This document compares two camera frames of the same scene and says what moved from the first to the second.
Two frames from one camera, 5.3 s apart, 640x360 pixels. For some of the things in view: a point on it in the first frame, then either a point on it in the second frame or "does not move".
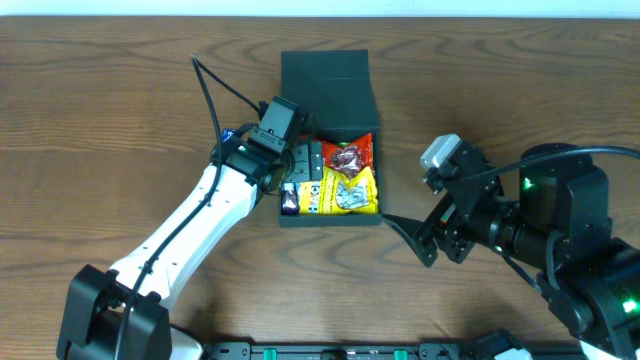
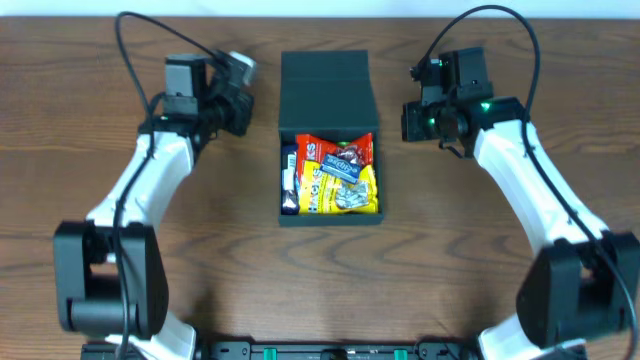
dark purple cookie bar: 290,198 does not move
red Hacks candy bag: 349,158 does not move
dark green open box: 335,88 does not move
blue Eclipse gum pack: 227,134 → 341,167
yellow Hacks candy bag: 338,193 does not move
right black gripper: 451,234 → 413,123
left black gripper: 308,161 → 240,114
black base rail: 488,346 does not move
